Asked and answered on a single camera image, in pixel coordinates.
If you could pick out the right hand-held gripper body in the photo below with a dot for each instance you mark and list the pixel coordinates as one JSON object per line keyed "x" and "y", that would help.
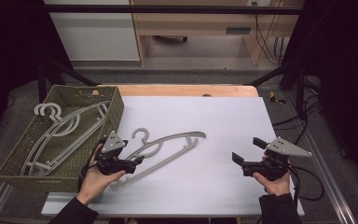
{"x": 284, "y": 146}

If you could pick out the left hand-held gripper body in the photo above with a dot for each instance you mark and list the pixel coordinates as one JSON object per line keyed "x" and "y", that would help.
{"x": 113, "y": 143}

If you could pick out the grey plastic clothes hanger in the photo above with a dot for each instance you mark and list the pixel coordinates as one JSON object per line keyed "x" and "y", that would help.
{"x": 57, "y": 107}
{"x": 38, "y": 106}
{"x": 161, "y": 162}

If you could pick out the green woven basket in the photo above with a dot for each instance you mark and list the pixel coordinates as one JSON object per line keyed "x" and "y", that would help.
{"x": 84, "y": 146}

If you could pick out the person's right hand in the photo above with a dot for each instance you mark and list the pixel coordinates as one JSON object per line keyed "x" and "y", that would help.
{"x": 276, "y": 186}

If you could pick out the person's left hand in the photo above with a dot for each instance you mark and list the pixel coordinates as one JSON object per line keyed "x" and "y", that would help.
{"x": 94, "y": 182}

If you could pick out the white table sheet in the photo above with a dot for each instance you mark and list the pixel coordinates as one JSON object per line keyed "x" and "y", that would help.
{"x": 223, "y": 124}

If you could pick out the yellow and black object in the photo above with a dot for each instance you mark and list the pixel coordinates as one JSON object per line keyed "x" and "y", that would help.
{"x": 275, "y": 98}

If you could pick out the black metal stand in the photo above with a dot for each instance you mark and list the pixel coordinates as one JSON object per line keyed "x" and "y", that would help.
{"x": 292, "y": 77}
{"x": 52, "y": 74}

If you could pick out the white cabinet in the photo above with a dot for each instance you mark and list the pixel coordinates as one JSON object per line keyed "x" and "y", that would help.
{"x": 96, "y": 37}

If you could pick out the office chair base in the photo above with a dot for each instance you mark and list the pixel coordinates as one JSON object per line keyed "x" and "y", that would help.
{"x": 171, "y": 38}

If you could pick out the black curtain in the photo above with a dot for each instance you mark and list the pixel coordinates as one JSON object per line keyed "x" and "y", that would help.
{"x": 9, "y": 40}
{"x": 341, "y": 46}

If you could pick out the wooden cabinet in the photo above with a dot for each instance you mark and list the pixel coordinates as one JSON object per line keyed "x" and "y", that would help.
{"x": 199, "y": 23}

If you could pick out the black horizontal frame bar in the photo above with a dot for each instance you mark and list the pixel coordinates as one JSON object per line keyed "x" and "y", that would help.
{"x": 167, "y": 9}

